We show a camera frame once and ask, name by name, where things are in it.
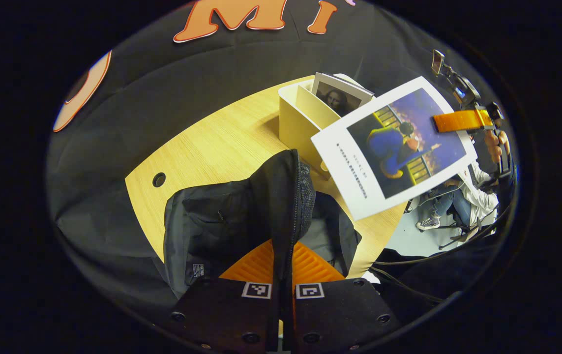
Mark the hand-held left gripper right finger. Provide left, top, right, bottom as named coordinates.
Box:
left=283, top=241, right=402, bottom=354

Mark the black backdrop cloth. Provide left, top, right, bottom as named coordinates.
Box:
left=47, top=0, right=507, bottom=315

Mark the black schoolbag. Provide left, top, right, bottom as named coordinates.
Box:
left=163, top=149, right=362, bottom=300

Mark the white bookshelf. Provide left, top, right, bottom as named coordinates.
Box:
left=278, top=74, right=360, bottom=180

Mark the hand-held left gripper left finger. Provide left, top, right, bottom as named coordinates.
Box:
left=168, top=239, right=281, bottom=354

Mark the blue picture cover book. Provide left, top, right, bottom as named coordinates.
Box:
left=311, top=76, right=478, bottom=221

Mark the grey portrait cover book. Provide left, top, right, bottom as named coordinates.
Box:
left=311, top=72, right=375, bottom=118

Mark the office chair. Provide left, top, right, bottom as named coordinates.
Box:
left=438, top=204, right=500, bottom=250

